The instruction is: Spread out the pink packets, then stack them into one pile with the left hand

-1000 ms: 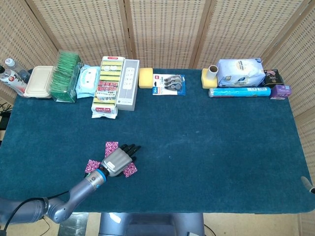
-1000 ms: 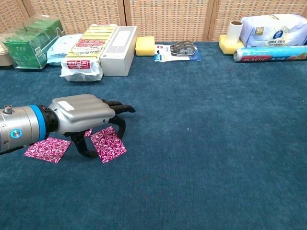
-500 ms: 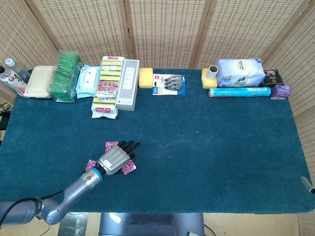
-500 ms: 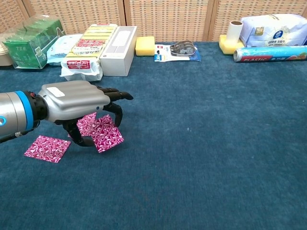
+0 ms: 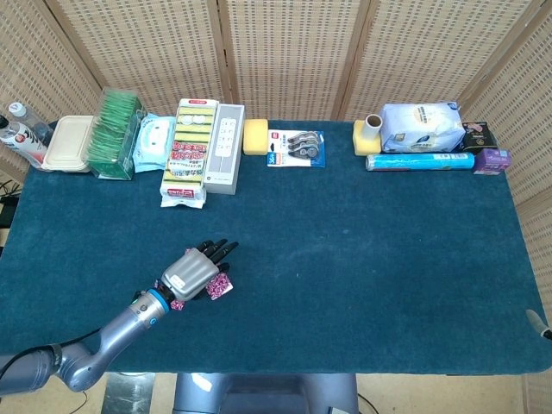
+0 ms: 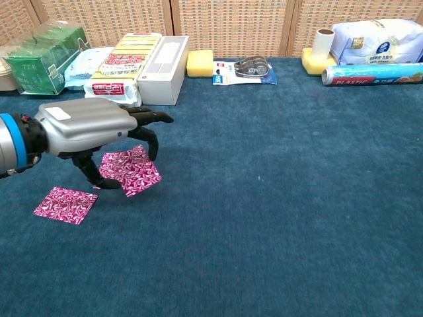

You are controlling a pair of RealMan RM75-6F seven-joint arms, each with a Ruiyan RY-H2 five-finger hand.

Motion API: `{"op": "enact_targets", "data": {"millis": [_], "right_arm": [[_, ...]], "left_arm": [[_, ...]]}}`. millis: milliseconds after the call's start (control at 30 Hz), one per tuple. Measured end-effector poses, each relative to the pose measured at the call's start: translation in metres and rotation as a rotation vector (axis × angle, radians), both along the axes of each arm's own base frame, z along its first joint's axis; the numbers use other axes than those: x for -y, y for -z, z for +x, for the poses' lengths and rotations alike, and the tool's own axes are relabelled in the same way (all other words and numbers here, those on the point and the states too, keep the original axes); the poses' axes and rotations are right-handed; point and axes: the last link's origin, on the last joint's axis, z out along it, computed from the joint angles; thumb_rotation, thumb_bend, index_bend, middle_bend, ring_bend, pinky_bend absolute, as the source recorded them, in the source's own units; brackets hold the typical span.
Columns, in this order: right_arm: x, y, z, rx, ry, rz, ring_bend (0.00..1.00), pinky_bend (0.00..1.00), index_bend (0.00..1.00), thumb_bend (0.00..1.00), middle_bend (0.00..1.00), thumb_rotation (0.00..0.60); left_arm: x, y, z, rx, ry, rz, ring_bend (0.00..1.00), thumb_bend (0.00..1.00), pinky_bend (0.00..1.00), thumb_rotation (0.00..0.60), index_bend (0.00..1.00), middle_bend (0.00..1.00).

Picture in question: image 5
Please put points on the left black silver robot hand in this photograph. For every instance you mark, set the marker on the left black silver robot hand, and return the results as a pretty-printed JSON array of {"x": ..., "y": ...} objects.
[{"x": 190, "y": 276}]

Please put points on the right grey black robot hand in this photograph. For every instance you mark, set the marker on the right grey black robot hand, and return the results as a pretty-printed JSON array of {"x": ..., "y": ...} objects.
[{"x": 537, "y": 322}]

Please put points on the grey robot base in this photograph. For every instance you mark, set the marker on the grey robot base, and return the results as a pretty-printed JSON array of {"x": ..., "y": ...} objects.
[{"x": 267, "y": 394}]

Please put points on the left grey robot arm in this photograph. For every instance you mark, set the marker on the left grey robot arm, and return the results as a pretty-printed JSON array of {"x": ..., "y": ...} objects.
[{"x": 121, "y": 328}]

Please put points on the yellow green sponge multipack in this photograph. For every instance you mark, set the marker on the yellow green sponge multipack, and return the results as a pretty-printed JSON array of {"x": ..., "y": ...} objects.
[{"x": 187, "y": 155}]

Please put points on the shiny metal plate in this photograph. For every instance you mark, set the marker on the shiny metal plate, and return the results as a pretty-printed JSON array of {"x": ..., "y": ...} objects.
[{"x": 129, "y": 394}]

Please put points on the long white power strip box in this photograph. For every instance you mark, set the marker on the long white power strip box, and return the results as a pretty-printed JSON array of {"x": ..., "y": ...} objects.
[{"x": 224, "y": 146}]

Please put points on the light blue wet wipes pack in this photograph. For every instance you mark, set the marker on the light blue wet wipes pack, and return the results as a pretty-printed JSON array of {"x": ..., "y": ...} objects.
[{"x": 153, "y": 140}]

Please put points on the plain yellow sponge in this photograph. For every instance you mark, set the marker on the plain yellow sponge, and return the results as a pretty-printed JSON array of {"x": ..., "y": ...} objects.
[{"x": 255, "y": 137}]

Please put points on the dark blue felt mat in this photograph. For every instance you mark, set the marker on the dark blue felt mat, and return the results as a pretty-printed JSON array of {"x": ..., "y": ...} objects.
[{"x": 345, "y": 259}]

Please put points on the green tea bag box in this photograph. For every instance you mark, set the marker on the green tea bag box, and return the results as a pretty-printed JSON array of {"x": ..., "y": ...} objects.
[{"x": 112, "y": 138}]

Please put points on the correction tape blister pack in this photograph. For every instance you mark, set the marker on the correction tape blister pack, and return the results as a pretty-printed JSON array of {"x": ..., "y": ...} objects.
[{"x": 297, "y": 148}]

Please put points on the small purple box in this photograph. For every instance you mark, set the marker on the small purple box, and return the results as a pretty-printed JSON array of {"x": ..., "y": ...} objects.
[{"x": 491, "y": 160}]

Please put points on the beige lunch box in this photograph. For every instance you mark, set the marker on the beige lunch box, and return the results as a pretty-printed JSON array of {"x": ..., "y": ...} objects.
[{"x": 69, "y": 144}]

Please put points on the black power adapter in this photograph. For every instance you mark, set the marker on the black power adapter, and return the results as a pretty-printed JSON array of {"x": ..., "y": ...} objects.
[{"x": 8, "y": 213}]

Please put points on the small black box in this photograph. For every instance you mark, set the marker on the small black box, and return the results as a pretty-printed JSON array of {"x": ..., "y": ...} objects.
[{"x": 481, "y": 138}]

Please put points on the blue plastic wrap roll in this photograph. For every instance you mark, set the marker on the blue plastic wrap roll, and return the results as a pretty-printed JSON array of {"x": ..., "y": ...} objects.
[{"x": 418, "y": 162}]

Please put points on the white bottle with red label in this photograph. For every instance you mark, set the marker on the white bottle with red label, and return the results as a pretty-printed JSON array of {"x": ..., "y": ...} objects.
[{"x": 21, "y": 142}]

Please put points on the yellow sponge with green base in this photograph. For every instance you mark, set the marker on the yellow sponge with green base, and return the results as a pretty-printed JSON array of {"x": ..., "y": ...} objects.
[{"x": 362, "y": 144}]

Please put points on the clear plastic water bottle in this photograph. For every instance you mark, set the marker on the clear plastic water bottle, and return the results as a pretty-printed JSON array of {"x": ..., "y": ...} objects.
[{"x": 30, "y": 118}]

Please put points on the white blue tissue pack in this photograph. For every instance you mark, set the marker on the white blue tissue pack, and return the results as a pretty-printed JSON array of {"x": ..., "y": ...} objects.
[{"x": 422, "y": 127}]

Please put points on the white lint roller refill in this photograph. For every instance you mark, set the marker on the white lint roller refill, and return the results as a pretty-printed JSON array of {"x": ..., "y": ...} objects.
[{"x": 374, "y": 127}]

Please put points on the woven bamboo folding screen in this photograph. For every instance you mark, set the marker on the woven bamboo folding screen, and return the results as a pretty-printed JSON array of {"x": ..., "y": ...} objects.
[{"x": 293, "y": 56}]

